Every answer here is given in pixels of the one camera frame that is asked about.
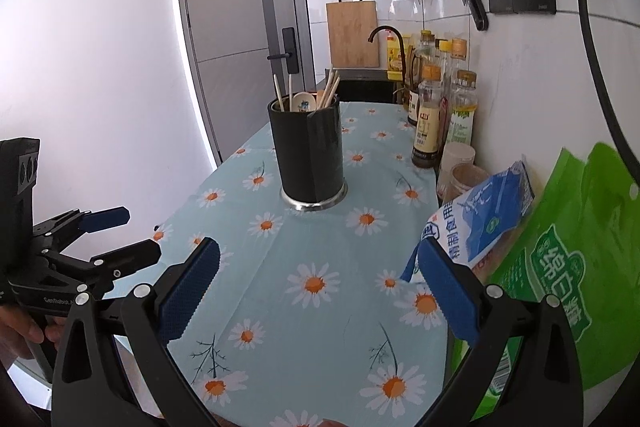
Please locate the tall dark sauce bottle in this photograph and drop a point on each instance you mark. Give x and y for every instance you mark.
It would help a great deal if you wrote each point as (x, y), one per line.
(422, 52)

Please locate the yellow plastic bottle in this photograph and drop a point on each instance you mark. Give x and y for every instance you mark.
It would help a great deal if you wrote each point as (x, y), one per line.
(395, 54)

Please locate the blue daisy print tablecloth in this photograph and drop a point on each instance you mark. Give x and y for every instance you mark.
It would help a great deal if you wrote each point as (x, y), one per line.
(325, 247)

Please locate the glass condiment bottle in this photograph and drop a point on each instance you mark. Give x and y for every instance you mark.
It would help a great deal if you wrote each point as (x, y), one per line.
(442, 52)

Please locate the green sugar bag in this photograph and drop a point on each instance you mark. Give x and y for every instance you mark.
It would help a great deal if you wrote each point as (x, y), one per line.
(575, 257)

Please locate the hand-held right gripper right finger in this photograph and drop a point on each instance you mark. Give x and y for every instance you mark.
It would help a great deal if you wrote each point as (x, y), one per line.
(447, 292)

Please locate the grey door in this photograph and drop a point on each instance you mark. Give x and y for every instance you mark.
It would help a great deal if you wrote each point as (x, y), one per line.
(225, 7)

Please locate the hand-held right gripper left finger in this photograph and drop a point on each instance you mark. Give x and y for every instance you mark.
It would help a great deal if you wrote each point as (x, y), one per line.
(192, 292)

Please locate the pile of wooden chopsticks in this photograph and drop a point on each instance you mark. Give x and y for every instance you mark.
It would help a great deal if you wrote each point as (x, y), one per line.
(330, 89)

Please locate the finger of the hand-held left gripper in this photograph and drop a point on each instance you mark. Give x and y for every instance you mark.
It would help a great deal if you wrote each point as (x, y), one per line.
(135, 254)
(105, 218)

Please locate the blue white salt bag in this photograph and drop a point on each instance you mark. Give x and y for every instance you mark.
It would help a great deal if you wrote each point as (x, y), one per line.
(480, 217)

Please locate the clear bottle yellow cap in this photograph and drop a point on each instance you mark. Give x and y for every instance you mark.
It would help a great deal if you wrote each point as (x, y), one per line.
(459, 49)

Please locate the dark sauce bottle orange cap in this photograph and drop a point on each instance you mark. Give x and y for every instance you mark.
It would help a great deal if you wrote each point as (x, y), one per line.
(427, 132)

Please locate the person's left hand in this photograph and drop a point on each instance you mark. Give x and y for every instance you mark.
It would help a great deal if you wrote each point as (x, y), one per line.
(20, 327)

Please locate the black faucet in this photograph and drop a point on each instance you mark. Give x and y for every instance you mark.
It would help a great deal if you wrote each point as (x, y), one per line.
(385, 28)

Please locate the black utensil holder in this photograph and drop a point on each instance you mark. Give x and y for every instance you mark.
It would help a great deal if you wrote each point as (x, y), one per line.
(300, 157)

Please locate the wooden cutting board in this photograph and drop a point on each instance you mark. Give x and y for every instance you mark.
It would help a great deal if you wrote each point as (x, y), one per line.
(352, 37)

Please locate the dark kitchen sink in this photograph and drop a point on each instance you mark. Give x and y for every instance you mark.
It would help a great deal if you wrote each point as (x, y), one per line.
(360, 89)

